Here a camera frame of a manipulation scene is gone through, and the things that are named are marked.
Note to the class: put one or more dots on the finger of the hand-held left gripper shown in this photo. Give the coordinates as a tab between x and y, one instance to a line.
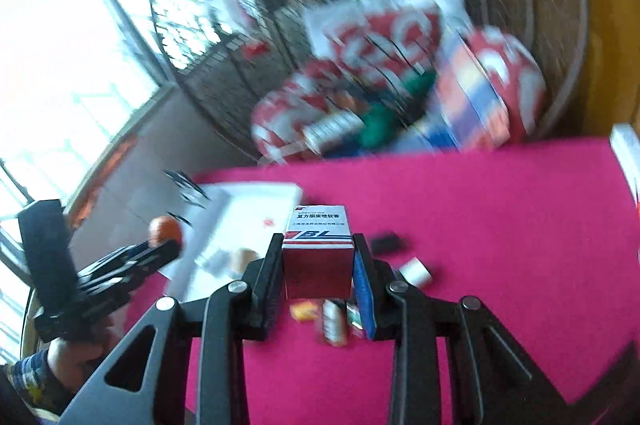
150	255
120	287

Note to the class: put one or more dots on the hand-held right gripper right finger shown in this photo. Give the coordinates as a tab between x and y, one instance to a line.
361	290

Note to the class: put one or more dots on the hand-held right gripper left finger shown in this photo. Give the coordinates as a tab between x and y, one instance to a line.
276	267

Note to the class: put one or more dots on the small orange ball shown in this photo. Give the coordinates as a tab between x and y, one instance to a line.
165	229

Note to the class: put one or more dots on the red and white carton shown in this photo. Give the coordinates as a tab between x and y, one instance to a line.
316	267

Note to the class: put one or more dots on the white board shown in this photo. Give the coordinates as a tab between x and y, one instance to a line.
235	215

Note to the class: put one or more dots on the person's left forearm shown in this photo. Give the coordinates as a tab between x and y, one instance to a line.
25	377

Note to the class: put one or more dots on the person's left hand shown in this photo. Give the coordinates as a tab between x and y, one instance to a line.
75	360

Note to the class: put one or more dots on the tan tape roll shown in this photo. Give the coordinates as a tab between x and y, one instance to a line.
247	259

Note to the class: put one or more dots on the small green and white packet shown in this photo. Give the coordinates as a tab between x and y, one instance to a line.
357	320

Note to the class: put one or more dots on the small yellow packet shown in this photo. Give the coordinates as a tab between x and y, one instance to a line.
305	310

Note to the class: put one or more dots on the small white cube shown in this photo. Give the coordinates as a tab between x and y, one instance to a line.
416	272

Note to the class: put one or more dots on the white power strip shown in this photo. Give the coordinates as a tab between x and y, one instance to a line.
332	130

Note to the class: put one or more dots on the pink table cloth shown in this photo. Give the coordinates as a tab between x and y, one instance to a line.
500	215

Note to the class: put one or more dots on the green cloth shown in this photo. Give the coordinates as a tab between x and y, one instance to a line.
385	117

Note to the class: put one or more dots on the window with metal grille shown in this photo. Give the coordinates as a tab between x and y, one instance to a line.
60	30

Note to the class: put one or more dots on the checkered blanket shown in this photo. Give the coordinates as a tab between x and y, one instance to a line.
470	100

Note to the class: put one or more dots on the red patterned seat cushion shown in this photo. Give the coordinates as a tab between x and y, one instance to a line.
520	75

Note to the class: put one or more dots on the white device with screen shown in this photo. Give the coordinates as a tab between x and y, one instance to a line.
627	155

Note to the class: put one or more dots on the yellow wooden frame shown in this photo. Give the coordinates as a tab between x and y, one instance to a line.
610	55

